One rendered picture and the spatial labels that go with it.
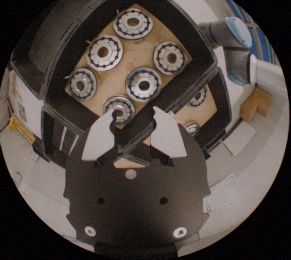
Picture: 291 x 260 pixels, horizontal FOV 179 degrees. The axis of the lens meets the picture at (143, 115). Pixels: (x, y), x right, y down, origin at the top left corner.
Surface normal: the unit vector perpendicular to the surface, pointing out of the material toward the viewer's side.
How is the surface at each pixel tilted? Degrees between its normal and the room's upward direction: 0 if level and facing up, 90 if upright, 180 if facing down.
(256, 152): 90
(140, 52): 0
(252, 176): 90
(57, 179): 90
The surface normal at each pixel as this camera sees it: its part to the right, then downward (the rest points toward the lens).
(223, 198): -0.72, -0.53
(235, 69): -0.87, 0.49
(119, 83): 0.14, 0.52
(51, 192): 0.68, -0.67
